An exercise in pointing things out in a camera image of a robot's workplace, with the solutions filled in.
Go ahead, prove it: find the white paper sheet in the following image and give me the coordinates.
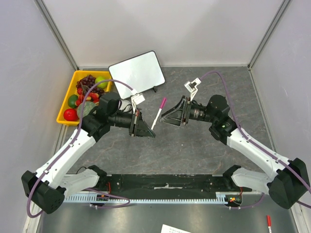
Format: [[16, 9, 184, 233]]
[[161, 224, 190, 233]]

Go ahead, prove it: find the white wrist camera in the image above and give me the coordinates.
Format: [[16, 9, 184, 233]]
[[184, 78, 201, 101], [131, 93, 145, 114]]

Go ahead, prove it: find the red capped marker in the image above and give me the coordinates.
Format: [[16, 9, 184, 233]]
[[266, 215, 272, 233]]

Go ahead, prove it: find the white marker with magenta cap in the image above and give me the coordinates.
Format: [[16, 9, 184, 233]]
[[151, 98, 167, 130]]

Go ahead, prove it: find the white toothed cable duct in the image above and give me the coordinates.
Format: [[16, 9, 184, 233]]
[[63, 191, 230, 204]]

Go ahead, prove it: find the aluminium corner post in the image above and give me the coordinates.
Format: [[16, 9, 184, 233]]
[[247, 0, 292, 70], [34, 0, 79, 70]]

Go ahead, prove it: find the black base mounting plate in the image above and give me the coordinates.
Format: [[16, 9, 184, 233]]
[[95, 174, 240, 200]]

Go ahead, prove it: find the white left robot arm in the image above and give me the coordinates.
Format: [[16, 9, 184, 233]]
[[21, 92, 156, 218]]

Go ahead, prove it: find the aluminium left corner post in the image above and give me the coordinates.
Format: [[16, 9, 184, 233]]
[[34, 0, 79, 70]]

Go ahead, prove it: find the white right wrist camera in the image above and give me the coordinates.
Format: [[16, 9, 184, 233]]
[[184, 78, 201, 101]]

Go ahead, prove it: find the light green apple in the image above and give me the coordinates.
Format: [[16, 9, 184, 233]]
[[95, 76, 108, 89]]

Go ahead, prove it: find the red strawberries cluster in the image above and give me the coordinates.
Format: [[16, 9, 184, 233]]
[[75, 88, 100, 106]]

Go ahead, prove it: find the yellow plastic fruit tray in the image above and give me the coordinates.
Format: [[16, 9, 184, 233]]
[[56, 70, 112, 126]]

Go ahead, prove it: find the purple grape bunch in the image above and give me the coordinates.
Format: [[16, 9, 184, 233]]
[[76, 74, 104, 96]]

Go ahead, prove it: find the grey whiteboard eraser sponge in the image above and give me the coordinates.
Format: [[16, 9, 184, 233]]
[[119, 100, 132, 112]]

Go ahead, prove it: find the small black framed whiteboard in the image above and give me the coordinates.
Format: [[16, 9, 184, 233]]
[[108, 50, 165, 99]]

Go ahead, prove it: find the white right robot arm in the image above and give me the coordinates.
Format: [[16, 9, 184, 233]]
[[160, 95, 311, 209]]

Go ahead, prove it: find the green netted melon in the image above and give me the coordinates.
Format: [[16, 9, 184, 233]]
[[76, 101, 98, 119]]

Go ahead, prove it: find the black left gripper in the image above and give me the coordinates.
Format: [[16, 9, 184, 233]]
[[109, 108, 155, 138]]

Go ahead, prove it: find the red apple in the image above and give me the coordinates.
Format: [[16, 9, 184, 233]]
[[63, 108, 79, 121]]

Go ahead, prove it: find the dark green lime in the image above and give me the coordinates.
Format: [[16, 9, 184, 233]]
[[68, 94, 78, 109]]

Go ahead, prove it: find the aluminium right corner post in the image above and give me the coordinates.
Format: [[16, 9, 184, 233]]
[[247, 0, 292, 70]]

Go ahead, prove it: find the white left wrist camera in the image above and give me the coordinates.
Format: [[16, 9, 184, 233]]
[[131, 93, 145, 114]]

